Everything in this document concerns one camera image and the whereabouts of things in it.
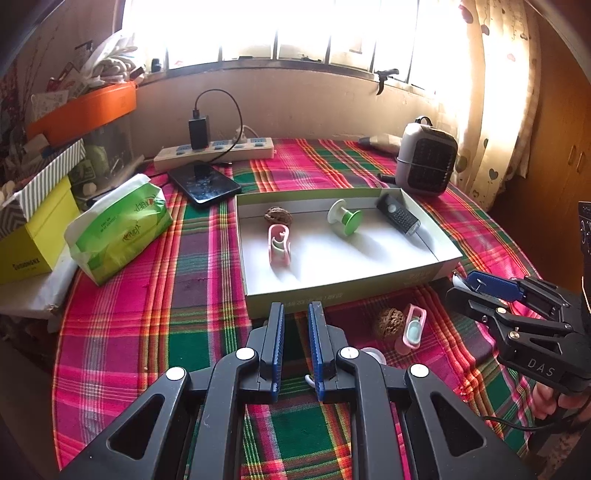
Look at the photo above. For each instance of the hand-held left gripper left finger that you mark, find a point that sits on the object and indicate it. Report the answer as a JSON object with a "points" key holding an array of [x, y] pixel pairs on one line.
{"points": [[278, 355]]}

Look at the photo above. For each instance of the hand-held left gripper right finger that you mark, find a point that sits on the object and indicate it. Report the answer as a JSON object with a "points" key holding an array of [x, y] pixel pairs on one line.
{"points": [[315, 355]]}

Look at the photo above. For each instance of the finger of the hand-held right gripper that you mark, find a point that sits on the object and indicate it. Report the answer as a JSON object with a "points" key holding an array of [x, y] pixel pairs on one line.
{"points": [[494, 284], [466, 302]]}

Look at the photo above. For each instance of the brown walnut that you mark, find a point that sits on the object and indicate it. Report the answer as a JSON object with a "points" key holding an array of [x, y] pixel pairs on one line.
{"points": [[277, 215], [391, 323]]}

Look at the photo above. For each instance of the green white cardboard box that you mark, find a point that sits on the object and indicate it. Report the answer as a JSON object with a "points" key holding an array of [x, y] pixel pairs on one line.
{"points": [[369, 249]]}

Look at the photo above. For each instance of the black bike light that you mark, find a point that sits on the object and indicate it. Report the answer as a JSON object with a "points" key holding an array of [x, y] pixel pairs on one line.
{"points": [[397, 214]]}

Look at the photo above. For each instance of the green white spool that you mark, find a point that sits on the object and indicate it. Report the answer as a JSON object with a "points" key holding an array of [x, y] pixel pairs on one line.
{"points": [[351, 224]]}

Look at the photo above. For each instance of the person's right hand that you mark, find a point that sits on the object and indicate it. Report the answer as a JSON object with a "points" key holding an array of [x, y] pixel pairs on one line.
{"points": [[545, 404]]}

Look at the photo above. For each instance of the wooden wardrobe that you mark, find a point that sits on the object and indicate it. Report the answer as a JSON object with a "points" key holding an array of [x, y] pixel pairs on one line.
{"points": [[563, 161]]}

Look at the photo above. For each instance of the plaid tablecloth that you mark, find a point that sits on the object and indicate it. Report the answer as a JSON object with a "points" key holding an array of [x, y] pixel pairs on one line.
{"points": [[138, 323]]}

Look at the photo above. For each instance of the grey portable heater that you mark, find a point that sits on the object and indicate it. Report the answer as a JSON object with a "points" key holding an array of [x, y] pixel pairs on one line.
{"points": [[425, 157]]}

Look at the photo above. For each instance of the heart print curtain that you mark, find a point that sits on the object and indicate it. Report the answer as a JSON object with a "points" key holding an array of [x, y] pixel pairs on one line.
{"points": [[503, 115]]}

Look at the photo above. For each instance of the black smartphone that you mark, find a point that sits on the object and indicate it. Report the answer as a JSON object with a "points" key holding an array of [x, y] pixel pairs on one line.
{"points": [[203, 184]]}

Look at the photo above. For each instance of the green tissue pack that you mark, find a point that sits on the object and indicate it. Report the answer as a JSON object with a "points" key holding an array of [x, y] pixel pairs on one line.
{"points": [[124, 221]]}

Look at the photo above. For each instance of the white power strip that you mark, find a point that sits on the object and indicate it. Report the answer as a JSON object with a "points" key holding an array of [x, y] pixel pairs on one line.
{"points": [[249, 150]]}

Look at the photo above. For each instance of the white plug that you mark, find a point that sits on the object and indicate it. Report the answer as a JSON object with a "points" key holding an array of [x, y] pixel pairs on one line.
{"points": [[244, 134]]}

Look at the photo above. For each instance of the black charger adapter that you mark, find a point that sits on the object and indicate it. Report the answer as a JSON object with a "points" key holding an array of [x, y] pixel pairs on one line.
{"points": [[199, 134]]}

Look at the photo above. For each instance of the clear plastic container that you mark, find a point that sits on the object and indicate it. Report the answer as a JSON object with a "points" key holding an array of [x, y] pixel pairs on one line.
{"points": [[111, 152]]}

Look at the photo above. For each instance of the yellow cardboard box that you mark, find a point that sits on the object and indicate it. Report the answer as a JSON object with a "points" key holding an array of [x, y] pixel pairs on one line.
{"points": [[41, 235]]}

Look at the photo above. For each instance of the striped cardboard box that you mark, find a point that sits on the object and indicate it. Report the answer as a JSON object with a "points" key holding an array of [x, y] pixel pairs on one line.
{"points": [[51, 173]]}

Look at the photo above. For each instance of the orange plastic box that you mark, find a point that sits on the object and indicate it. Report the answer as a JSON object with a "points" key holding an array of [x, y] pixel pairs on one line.
{"points": [[92, 108]]}

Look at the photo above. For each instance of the small dark object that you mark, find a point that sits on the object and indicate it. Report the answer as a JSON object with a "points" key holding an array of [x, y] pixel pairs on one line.
{"points": [[155, 65]]}

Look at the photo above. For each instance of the window with metal bars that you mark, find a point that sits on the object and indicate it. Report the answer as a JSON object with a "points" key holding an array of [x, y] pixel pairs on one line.
{"points": [[300, 27]]}

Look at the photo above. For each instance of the dried red flower branches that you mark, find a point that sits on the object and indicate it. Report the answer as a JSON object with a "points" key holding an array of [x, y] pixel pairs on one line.
{"points": [[11, 106]]}

